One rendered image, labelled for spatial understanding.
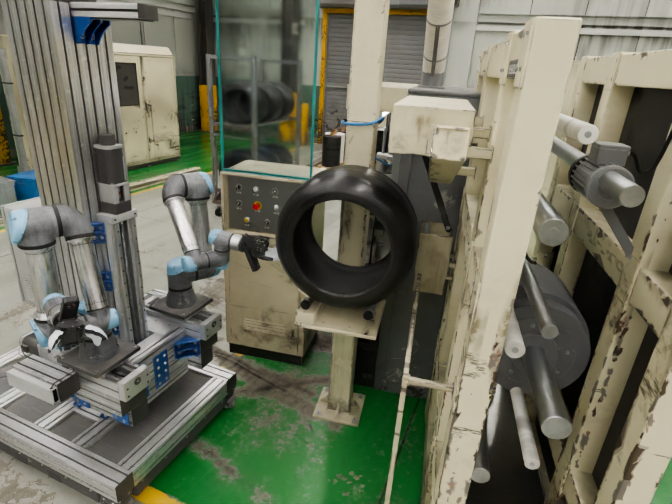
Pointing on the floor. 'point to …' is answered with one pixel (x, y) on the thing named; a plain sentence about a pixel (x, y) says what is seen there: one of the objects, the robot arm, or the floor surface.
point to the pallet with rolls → (332, 149)
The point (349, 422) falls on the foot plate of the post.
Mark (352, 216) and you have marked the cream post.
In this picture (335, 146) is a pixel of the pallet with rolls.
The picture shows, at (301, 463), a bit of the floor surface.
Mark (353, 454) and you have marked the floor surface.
